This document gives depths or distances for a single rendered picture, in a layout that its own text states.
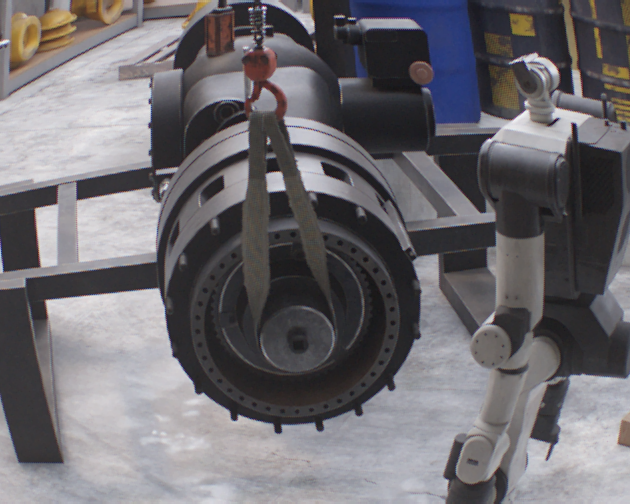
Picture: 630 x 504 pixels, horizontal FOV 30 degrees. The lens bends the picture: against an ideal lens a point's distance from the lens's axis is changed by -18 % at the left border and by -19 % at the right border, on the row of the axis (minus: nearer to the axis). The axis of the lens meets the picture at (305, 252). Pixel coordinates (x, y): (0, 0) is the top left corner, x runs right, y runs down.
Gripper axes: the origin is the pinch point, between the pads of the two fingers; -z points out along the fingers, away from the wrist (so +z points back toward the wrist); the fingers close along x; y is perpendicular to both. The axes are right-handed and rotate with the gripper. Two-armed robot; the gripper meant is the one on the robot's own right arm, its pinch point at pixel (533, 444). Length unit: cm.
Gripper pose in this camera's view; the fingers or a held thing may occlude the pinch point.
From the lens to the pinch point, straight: 278.0
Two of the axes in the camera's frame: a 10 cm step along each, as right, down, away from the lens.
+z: 1.1, -8.9, -4.4
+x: -8.6, -3.1, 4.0
